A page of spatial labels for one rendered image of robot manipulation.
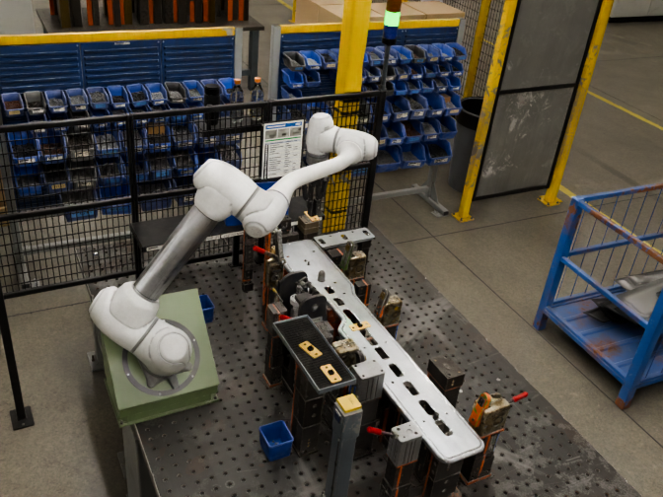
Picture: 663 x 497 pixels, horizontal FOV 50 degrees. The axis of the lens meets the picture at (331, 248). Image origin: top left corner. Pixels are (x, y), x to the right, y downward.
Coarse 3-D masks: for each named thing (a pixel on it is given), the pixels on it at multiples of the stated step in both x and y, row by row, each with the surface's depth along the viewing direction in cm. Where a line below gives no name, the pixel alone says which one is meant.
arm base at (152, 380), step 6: (138, 360) 268; (144, 366) 265; (186, 366) 273; (144, 372) 267; (150, 372) 265; (180, 372) 272; (150, 378) 267; (156, 378) 267; (162, 378) 268; (168, 378) 267; (174, 378) 268; (150, 384) 267; (156, 384) 267; (174, 384) 268
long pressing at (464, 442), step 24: (312, 240) 336; (288, 264) 316; (312, 264) 317; (336, 288) 304; (336, 312) 290; (360, 312) 291; (360, 336) 278; (384, 336) 279; (384, 360) 267; (408, 360) 269; (384, 384) 256; (432, 384) 259; (408, 408) 247; (432, 408) 248; (432, 432) 239; (456, 432) 240; (456, 456) 231
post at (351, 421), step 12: (336, 408) 226; (360, 408) 225; (348, 420) 224; (360, 420) 227; (336, 432) 229; (348, 432) 227; (336, 444) 232; (348, 444) 231; (336, 456) 233; (348, 456) 235; (336, 468) 236; (348, 468) 238; (336, 480) 239; (348, 480) 242; (324, 492) 250; (336, 492) 242
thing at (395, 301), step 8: (392, 296) 295; (392, 304) 291; (400, 304) 293; (384, 312) 291; (392, 312) 293; (400, 312) 296; (384, 320) 294; (392, 320) 296; (392, 328) 299; (384, 352) 304
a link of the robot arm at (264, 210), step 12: (264, 192) 241; (276, 192) 247; (252, 204) 237; (264, 204) 239; (276, 204) 242; (240, 216) 239; (252, 216) 236; (264, 216) 237; (276, 216) 241; (252, 228) 237; (264, 228) 237
